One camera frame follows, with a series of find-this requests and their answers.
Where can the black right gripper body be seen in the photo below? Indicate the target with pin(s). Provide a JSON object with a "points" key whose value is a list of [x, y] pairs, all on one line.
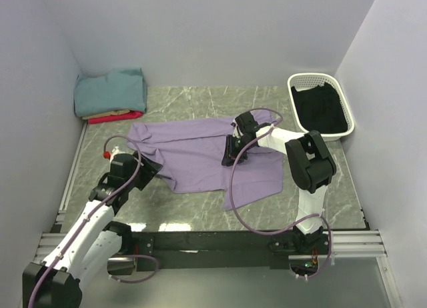
{"points": [[235, 146]]}

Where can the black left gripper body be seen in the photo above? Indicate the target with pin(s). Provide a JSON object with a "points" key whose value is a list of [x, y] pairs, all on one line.
{"points": [[147, 172]]}

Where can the purple t shirt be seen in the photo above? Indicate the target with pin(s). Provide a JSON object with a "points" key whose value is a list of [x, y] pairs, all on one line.
{"points": [[191, 153]]}

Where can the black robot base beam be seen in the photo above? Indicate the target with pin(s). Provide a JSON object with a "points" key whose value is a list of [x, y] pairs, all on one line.
{"points": [[145, 251]]}

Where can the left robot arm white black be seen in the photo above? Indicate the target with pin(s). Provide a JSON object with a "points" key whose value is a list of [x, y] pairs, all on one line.
{"points": [[61, 277]]}

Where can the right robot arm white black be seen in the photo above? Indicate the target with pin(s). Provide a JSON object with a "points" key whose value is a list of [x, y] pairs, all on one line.
{"points": [[312, 168]]}

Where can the folded pink t shirt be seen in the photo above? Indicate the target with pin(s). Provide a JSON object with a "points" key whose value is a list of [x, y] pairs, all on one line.
{"points": [[110, 118]]}

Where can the folded tan t shirt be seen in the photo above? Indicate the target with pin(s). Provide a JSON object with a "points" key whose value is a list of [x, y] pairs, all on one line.
{"points": [[107, 114]]}

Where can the black t shirt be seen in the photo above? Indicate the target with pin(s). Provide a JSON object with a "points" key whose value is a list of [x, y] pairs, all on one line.
{"points": [[320, 109]]}

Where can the white plastic laundry basket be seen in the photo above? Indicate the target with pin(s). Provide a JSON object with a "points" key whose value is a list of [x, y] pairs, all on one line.
{"points": [[305, 81]]}

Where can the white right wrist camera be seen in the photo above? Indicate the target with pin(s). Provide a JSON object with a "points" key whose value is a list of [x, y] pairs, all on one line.
{"points": [[236, 133]]}

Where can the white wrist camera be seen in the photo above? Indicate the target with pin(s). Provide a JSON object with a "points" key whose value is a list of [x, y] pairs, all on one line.
{"points": [[236, 133], [109, 155]]}

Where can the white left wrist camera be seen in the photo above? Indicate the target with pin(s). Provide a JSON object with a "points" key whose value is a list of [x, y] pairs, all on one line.
{"points": [[109, 155]]}

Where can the aluminium frame rail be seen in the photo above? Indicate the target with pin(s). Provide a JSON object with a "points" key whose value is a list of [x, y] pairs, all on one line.
{"points": [[343, 244]]}

